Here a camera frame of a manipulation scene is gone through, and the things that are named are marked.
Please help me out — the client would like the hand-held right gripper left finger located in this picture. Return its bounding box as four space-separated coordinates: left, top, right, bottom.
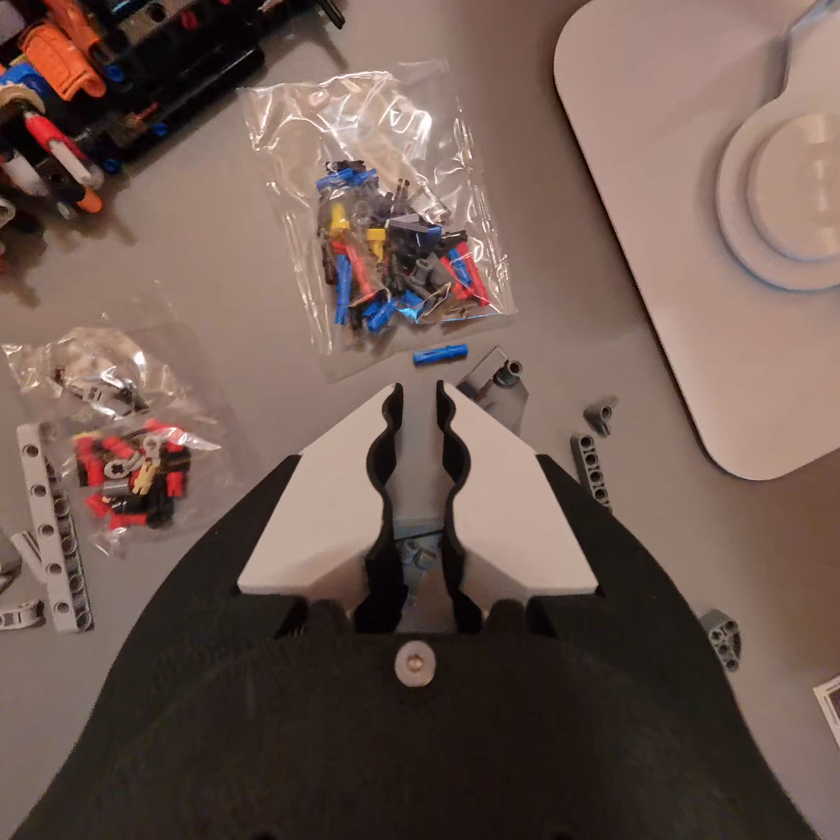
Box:
238 382 409 634

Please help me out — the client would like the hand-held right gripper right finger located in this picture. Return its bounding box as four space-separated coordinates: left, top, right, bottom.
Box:
436 381 599 634

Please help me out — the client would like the grey lego piece with pins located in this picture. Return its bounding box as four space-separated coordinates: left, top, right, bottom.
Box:
392 518 442 608

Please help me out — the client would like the light grey long lego beam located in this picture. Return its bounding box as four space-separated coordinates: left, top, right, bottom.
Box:
16 423 94 634

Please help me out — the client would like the cluster of light grey liftarms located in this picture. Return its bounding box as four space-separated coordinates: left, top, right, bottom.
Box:
0 528 48 632

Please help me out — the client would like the dark grey thick lego liftarm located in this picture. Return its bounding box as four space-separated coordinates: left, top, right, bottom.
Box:
699 609 742 671

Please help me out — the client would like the partly built lego vehicle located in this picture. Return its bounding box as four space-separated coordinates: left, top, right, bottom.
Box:
0 0 349 277

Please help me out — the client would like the grey block with pin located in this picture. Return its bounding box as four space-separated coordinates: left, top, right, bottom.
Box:
456 348 530 427

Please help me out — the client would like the plastic bag of red pins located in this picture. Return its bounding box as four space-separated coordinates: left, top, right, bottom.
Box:
0 322 227 559

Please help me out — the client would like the plastic bag of blue pins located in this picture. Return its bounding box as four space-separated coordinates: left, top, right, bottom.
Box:
238 62 519 382

